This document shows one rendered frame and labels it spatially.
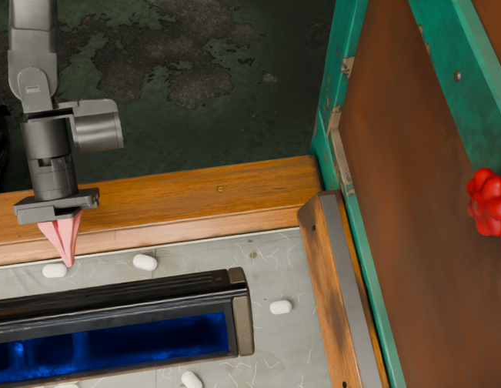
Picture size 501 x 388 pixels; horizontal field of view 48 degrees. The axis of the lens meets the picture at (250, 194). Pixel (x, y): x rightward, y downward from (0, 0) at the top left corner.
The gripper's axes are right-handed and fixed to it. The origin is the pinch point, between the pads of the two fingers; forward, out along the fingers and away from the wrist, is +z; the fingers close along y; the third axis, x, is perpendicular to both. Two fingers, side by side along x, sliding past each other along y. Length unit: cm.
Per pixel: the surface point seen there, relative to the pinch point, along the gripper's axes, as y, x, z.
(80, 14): -21, 148, -53
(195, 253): 17.1, 6.9, 3.7
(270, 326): 26.7, -1.1, 13.8
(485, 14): 41, -40, -24
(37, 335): 5.9, -33.8, -3.8
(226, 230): 22.3, 8.2, 1.1
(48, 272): -4.8, 5.0, 2.8
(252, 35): 42, 136, -37
